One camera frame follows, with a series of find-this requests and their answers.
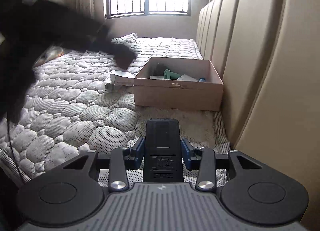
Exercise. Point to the green plastic tool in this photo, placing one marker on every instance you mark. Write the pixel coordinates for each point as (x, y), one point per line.
(169, 75)

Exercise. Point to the white grey small box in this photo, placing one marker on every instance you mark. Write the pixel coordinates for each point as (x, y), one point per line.
(120, 78)

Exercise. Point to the white square adapter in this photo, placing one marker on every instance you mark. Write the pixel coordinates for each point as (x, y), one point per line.
(157, 77)

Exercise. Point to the white dotted card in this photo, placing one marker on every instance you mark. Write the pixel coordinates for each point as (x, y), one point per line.
(187, 78)

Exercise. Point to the clear plastic bag item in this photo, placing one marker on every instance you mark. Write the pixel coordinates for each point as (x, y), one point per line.
(111, 87)

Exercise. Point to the white plush toy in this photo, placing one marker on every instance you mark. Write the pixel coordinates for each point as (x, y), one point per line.
(51, 54)

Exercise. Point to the black rectangular case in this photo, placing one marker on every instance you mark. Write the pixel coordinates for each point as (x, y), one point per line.
(162, 152)

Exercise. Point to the black item in box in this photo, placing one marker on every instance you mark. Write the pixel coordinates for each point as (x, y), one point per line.
(159, 69)

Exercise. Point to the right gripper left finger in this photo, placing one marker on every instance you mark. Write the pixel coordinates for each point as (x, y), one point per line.
(121, 160)

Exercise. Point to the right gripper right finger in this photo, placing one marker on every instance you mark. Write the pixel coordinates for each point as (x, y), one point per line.
(201, 159)

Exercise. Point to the quilted grey mattress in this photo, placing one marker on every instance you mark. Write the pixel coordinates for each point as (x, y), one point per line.
(64, 109)

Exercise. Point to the beige padded headboard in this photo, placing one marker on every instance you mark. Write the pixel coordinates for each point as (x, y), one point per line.
(267, 54)

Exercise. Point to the pink cardboard box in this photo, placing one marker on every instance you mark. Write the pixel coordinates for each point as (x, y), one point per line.
(183, 95)

